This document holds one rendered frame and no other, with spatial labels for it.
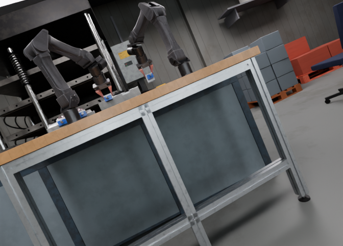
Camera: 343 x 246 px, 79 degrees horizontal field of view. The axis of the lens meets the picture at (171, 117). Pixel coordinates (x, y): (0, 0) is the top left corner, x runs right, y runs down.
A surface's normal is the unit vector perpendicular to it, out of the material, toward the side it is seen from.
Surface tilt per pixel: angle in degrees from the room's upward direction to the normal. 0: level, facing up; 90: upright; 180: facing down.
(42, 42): 90
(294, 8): 90
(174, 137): 90
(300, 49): 90
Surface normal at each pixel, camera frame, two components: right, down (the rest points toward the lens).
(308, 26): 0.22, -0.02
